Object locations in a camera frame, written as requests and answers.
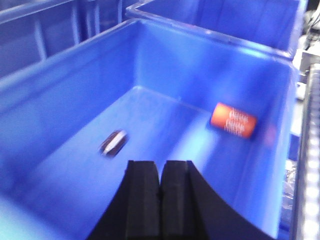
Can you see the blue bin far left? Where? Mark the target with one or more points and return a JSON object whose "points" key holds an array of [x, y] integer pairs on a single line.
{"points": [[33, 30]]}

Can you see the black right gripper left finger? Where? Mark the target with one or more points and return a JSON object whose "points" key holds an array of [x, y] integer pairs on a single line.
{"points": [[134, 212]]}

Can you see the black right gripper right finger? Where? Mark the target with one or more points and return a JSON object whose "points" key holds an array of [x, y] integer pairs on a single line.
{"points": [[192, 210]]}

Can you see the dark cylindrical capacitor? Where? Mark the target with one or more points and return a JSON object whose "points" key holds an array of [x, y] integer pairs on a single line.
{"points": [[113, 143]]}

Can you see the blue bin front centre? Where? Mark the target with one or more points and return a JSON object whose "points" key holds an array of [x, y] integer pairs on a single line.
{"points": [[159, 84]]}

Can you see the orange 4680 cylinder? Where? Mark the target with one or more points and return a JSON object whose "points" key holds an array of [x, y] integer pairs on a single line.
{"points": [[233, 120]]}

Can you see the blue bin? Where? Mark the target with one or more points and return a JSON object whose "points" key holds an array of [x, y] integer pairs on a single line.
{"points": [[269, 26], [159, 84], [33, 30]]}

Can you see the blue bin behind centre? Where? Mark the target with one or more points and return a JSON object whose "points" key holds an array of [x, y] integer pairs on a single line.
{"points": [[269, 26]]}

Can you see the metal roller rail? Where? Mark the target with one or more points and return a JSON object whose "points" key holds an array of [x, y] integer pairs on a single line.
{"points": [[305, 223]]}

